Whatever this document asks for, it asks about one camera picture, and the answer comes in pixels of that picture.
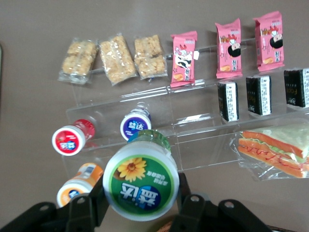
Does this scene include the pink cow print snack pack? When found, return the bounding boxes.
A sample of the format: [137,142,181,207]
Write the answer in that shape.
[169,30,198,88]

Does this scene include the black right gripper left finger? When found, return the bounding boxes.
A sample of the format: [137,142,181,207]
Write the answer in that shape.
[0,179,110,232]

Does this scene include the clear wrapped rice cracker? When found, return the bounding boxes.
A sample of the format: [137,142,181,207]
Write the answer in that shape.
[133,34,169,81]
[98,32,138,87]
[57,37,99,86]

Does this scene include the black snack pack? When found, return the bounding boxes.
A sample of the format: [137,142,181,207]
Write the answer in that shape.
[217,80,240,122]
[245,75,272,116]
[283,68,309,110]

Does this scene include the orange gum bottle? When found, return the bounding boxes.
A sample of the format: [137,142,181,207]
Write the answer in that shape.
[56,162,104,209]

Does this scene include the pink girl print snack pack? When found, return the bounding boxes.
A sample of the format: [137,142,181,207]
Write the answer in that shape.
[214,17,243,79]
[252,10,286,73]

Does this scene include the blue gum bottle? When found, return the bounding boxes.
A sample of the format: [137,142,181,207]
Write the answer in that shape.
[120,108,153,141]

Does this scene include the brown table cover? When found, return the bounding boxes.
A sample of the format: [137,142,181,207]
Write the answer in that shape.
[0,0,309,232]

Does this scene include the green gum bottle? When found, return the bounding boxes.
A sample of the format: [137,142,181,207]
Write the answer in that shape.
[102,129,180,222]

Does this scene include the wrapped triangle sandwich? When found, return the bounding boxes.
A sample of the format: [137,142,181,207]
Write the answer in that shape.
[228,122,309,181]

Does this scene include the red gum bottle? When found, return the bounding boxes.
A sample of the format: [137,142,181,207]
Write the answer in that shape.
[51,118,96,157]

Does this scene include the clear acrylic tiered stand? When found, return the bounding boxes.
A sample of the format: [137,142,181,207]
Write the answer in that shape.
[61,36,309,182]

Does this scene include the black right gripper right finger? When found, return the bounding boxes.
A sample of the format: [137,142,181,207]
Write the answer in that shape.
[168,172,274,232]

